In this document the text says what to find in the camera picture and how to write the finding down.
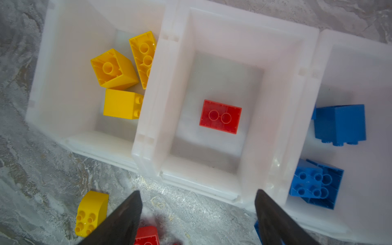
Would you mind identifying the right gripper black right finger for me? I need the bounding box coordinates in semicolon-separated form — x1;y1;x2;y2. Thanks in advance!
255;189;318;245

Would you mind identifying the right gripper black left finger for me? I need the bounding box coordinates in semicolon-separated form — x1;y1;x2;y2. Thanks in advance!
79;190;143;245

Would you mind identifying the blue lego brick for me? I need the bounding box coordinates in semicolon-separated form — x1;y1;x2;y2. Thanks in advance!
314;104;366;147
302;159;344;210
254;220;262;244
289;159;323;199

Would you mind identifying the long red lego brick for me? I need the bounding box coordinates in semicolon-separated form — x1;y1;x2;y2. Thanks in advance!
134;226;160;245

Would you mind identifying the yellow lego brick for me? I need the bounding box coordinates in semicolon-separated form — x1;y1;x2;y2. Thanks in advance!
90;49;139;90
75;190;109;237
129;31;157;90
103;89;144;119

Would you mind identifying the white left bin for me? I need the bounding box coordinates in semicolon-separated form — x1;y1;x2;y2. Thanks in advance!
26;1;172;172

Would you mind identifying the white right bin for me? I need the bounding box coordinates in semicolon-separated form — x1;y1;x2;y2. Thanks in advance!
284;30;392;245

